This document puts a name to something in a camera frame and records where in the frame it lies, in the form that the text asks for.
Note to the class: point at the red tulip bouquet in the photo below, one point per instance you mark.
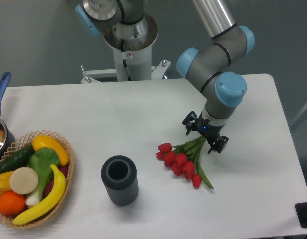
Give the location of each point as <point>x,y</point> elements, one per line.
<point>184,160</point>

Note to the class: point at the orange fruit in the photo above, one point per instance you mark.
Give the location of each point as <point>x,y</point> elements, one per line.
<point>11,203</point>

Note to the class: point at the yellow bell pepper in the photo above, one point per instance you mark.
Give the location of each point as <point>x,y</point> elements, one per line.
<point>4,182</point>

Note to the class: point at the red vegetable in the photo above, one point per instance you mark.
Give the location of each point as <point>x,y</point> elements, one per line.
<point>48,188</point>

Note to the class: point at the white metal base frame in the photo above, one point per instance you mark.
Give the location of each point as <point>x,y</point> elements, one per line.
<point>110,75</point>

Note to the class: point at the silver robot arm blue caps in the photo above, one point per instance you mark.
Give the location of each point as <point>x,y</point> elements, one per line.
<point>205,70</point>

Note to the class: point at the yellow squash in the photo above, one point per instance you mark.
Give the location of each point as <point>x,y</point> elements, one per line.
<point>44,141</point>

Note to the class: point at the blue handled saucepan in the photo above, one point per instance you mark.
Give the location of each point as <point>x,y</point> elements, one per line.
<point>6,137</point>

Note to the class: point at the yellow banana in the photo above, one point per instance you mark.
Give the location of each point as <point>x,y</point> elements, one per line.
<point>48,203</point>

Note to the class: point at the beige round disc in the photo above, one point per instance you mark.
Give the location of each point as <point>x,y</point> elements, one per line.
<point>24,180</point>

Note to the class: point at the green bok choy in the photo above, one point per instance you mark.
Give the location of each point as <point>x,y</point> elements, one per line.
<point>40,162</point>

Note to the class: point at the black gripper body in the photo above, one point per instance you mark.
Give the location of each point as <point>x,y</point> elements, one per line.
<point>210,132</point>

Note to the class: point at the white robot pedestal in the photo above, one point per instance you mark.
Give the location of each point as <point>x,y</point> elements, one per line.
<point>132,48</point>

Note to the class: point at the woven wicker basket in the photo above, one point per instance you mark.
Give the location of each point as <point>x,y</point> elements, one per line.
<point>23,142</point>

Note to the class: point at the green cucumber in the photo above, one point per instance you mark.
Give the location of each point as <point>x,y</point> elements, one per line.
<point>17,160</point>

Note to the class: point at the dark grey ribbed vase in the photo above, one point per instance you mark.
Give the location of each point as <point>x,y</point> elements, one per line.
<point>119,176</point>

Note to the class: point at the black device at edge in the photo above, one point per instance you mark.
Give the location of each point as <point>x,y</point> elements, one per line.
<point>301,210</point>

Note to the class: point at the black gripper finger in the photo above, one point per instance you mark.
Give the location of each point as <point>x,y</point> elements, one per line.
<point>190,123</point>
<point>217,143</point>

